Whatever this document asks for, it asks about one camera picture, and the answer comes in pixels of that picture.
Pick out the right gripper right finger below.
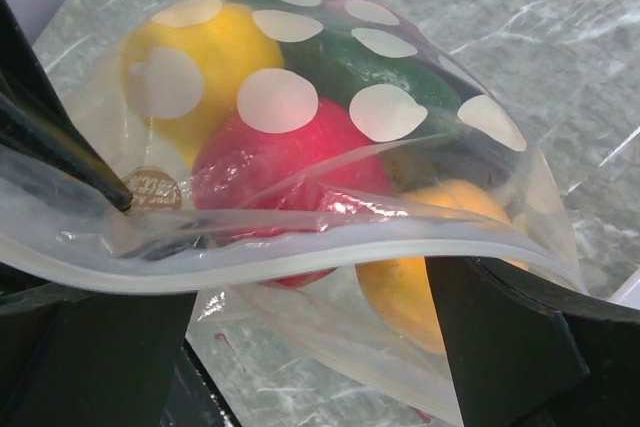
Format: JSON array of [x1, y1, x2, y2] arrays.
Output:
[[426, 257, 639, 427]]

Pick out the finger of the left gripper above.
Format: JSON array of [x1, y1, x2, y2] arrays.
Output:
[[1, 0, 133, 212]]

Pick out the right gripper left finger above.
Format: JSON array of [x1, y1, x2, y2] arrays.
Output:
[[1, 266, 195, 426]]

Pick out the orange fake peach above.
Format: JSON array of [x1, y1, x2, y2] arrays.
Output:
[[355, 179, 531, 358]]

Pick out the yellow fake lemon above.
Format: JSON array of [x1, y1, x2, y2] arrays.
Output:
[[119, 0, 284, 165]]

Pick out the polka dot zip bag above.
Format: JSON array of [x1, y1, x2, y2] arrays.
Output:
[[1, 0, 586, 424]]

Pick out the red fake apple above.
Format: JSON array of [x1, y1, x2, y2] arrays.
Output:
[[189, 98, 396, 288]]

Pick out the green fake vegetable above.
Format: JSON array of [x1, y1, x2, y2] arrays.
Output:
[[229, 0, 506, 188]]

